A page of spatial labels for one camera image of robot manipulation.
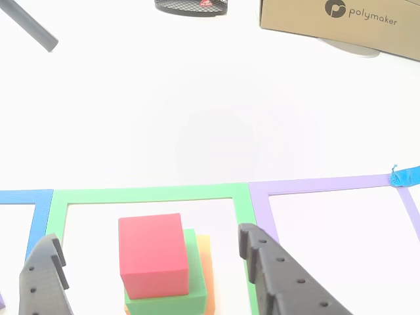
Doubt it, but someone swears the black mesh object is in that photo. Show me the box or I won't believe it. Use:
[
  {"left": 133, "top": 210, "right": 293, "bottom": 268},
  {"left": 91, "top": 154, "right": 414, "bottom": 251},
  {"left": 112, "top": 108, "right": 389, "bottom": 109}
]
[{"left": 154, "top": 0, "right": 228, "bottom": 18}]

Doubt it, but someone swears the brown cardboard box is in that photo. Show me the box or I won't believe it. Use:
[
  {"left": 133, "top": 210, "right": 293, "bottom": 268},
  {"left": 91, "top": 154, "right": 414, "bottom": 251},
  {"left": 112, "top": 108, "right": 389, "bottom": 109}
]
[{"left": 259, "top": 0, "right": 420, "bottom": 62}]

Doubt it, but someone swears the green square frame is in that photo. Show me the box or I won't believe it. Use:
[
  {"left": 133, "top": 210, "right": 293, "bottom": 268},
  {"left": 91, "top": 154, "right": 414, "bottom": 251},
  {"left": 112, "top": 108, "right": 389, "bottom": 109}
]
[{"left": 45, "top": 182, "right": 261, "bottom": 315}]

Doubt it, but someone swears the small red cube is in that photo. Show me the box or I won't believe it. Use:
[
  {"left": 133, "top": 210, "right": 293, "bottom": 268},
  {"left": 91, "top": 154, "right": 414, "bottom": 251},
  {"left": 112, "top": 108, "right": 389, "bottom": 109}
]
[{"left": 117, "top": 212, "right": 190, "bottom": 300}]

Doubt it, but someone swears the dark grey rod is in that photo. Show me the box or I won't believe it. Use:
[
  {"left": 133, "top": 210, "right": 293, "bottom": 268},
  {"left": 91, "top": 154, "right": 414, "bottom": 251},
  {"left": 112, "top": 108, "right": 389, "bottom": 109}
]
[{"left": 0, "top": 0, "right": 60, "bottom": 53}]

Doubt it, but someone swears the orange square block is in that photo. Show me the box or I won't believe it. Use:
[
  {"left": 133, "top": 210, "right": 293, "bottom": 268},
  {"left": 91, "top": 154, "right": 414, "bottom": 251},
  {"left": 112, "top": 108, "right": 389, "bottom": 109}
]
[{"left": 123, "top": 234, "right": 216, "bottom": 315}]

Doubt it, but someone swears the green square block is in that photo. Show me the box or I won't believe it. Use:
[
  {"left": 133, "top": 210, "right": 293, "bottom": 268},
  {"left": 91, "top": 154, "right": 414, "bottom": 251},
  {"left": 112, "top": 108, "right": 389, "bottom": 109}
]
[{"left": 123, "top": 228, "right": 209, "bottom": 315}]

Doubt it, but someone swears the blue tape strip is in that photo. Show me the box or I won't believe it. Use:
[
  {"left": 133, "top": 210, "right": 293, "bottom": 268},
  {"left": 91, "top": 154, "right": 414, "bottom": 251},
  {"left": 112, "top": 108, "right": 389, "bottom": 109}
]
[{"left": 389, "top": 163, "right": 420, "bottom": 188}]

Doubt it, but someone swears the purple square frame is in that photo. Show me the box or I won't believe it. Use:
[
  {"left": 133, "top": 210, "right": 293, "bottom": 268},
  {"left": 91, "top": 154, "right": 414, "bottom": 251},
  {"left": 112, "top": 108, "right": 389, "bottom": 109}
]
[{"left": 247, "top": 173, "right": 420, "bottom": 245}]

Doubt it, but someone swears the blue square frame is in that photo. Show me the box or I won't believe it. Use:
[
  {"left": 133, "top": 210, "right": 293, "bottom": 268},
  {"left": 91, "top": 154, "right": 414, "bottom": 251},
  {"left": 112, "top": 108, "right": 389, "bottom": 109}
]
[{"left": 0, "top": 189, "right": 54, "bottom": 263}]

